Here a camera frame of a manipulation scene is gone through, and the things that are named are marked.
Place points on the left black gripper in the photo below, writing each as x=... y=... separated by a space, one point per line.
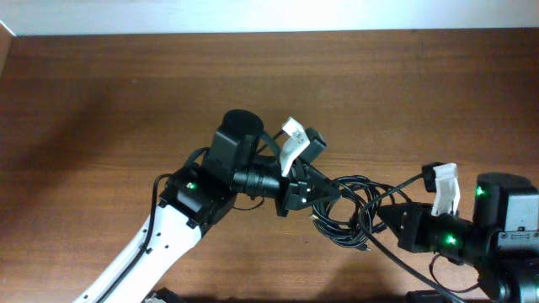
x=294 y=191

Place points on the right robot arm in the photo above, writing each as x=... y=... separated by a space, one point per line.
x=500 y=241

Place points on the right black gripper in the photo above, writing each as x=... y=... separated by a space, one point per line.
x=408 y=227

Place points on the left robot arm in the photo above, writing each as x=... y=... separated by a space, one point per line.
x=242 y=159

